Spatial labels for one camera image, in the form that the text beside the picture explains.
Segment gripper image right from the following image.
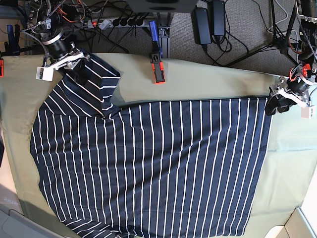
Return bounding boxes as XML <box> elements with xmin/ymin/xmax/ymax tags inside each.
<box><xmin>265</xmin><ymin>76</ymin><xmax>315</xmax><ymax>116</ymax></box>

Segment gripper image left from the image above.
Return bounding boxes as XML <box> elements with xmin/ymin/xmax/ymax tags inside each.
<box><xmin>43</xmin><ymin>41</ymin><xmax>91</xmax><ymax>86</ymax></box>

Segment navy white striped T-shirt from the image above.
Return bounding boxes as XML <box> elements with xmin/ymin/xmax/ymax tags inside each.
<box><xmin>30</xmin><ymin>56</ymin><xmax>271</xmax><ymax>238</ymax></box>

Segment grey power strip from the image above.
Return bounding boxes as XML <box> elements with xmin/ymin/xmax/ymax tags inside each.
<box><xmin>84</xmin><ymin>17</ymin><xmax>149</xmax><ymax>30</ymax></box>

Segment black tripod stand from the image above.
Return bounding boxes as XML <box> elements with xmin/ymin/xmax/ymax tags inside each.
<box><xmin>222</xmin><ymin>0</ymin><xmax>304</xmax><ymax>75</ymax></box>

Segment blue left clamp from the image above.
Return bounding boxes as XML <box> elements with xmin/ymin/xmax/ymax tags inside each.
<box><xmin>4</xmin><ymin>24</ymin><xmax>20</xmax><ymax>56</ymax></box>

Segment blue orange centre clamp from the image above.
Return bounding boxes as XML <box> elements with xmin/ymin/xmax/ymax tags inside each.
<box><xmin>149</xmin><ymin>20</ymin><xmax>165</xmax><ymax>84</ymax></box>

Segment black box under table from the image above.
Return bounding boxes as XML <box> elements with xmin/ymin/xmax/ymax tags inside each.
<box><xmin>126</xmin><ymin>0</ymin><xmax>198</xmax><ymax>13</ymax></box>

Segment black power adapter left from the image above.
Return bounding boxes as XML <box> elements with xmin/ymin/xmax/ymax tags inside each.
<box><xmin>191</xmin><ymin>7</ymin><xmax>211</xmax><ymax>45</ymax></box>

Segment black power adapter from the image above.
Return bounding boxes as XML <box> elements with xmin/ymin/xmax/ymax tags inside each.
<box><xmin>191</xmin><ymin>7</ymin><xmax>211</xmax><ymax>45</ymax></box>
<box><xmin>210</xmin><ymin>0</ymin><xmax>226</xmax><ymax>45</ymax></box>

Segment black power adapter right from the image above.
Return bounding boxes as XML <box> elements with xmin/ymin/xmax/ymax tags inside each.
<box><xmin>210</xmin><ymin>0</ymin><xmax>226</xmax><ymax>45</ymax></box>

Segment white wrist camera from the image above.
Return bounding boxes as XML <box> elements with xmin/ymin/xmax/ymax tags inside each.
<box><xmin>301</xmin><ymin>106</ymin><xmax>316</xmax><ymax>119</ymax></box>
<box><xmin>36</xmin><ymin>66</ymin><xmax>54</xmax><ymax>81</ymax></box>

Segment aluminium profile post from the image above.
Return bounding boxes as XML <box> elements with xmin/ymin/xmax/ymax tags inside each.
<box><xmin>153</xmin><ymin>12</ymin><xmax>174</xmax><ymax>58</ymax></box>

